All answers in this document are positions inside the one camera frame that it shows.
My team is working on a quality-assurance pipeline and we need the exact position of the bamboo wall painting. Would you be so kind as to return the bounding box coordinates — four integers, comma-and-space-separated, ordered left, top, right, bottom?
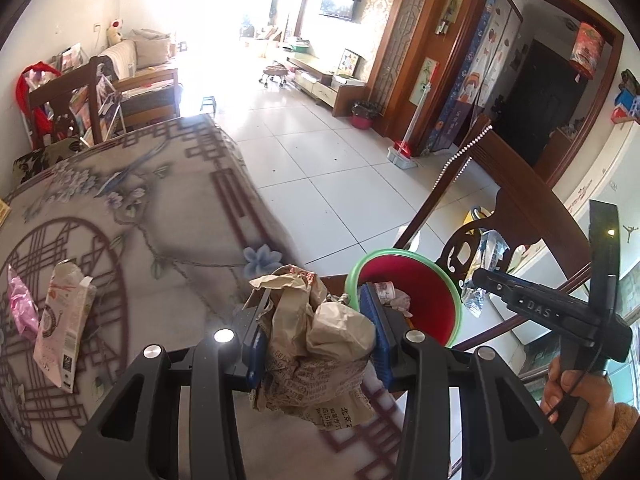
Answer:
410, 57, 440, 106

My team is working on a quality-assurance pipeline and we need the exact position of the white magazine rack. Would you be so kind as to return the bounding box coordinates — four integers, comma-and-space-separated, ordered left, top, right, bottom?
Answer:
55, 42, 125, 143

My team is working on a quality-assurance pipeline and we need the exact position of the round rolling stool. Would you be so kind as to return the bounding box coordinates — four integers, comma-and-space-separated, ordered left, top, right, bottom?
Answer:
258, 64, 288, 88

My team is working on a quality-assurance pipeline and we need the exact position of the wooden sofa with cushions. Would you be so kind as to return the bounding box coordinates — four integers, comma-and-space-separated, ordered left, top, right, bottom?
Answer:
97, 30, 182, 121

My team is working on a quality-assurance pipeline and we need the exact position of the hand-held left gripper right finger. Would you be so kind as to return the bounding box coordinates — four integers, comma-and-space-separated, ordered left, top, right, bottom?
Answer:
359, 282, 583, 480

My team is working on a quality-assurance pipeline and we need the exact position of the red waste bin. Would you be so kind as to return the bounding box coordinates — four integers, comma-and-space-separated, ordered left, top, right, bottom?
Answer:
351, 101, 377, 130

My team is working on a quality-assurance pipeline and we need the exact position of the floral seat cushion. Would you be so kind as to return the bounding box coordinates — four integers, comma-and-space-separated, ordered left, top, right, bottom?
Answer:
12, 137, 88, 186

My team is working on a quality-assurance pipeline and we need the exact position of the brown paper bag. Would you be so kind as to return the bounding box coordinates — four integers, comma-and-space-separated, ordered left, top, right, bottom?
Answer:
242, 265, 377, 432

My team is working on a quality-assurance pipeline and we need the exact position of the red paper lantern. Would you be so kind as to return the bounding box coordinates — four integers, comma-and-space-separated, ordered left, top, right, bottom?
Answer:
571, 21, 612, 80

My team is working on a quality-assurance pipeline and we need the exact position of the red basin with green rim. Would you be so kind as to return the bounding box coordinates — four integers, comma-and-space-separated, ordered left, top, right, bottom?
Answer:
345, 247, 463, 350

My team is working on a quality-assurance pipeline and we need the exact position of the colourful wall decoration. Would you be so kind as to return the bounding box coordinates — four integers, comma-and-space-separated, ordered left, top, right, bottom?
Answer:
607, 67, 640, 126

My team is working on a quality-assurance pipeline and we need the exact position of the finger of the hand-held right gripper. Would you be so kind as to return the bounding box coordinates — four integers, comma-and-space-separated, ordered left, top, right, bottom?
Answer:
471, 267, 521, 311

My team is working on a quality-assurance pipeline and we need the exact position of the dark wooden dining chair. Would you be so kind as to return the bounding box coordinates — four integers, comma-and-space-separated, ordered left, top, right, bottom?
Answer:
27, 55, 123, 148

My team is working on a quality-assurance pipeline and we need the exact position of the blue printed door curtain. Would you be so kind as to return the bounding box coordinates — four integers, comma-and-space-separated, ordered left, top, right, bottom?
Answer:
422, 0, 523, 153

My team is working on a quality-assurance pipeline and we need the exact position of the dark entrance door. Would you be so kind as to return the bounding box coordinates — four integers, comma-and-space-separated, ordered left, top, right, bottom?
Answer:
492, 37, 588, 166

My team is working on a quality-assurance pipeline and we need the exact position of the pink white torn carton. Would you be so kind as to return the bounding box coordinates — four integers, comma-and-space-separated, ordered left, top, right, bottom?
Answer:
32, 259, 97, 395

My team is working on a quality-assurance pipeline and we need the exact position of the wall television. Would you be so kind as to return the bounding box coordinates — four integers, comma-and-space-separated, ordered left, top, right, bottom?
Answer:
320, 0, 357, 21

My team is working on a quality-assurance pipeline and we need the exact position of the person's right hand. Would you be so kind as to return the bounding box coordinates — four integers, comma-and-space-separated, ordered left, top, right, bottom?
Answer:
539, 357, 623, 456

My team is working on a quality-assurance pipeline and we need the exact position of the carved wooden chair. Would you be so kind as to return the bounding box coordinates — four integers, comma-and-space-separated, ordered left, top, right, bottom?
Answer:
392, 114, 601, 356

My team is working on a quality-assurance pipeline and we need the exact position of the red cloth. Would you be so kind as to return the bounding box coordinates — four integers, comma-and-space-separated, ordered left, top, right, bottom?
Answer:
17, 61, 63, 133

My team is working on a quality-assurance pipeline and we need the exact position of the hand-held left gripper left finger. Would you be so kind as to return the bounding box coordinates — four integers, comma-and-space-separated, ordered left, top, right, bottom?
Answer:
56, 285, 273, 480

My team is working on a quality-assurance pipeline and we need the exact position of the person's right forearm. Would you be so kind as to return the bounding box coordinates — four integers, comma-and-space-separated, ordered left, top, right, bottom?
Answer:
570, 402, 640, 476

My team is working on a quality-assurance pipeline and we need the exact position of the pink plastic wrapper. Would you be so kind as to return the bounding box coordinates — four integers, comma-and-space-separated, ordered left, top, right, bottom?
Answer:
7, 264, 40, 341

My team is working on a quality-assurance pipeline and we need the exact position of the long television cabinet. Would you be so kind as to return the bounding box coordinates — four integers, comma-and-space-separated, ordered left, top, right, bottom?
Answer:
275, 42, 371, 116

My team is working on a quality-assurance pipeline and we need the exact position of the white bead chain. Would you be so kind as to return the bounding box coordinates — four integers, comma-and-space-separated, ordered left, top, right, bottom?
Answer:
432, 127, 493, 191

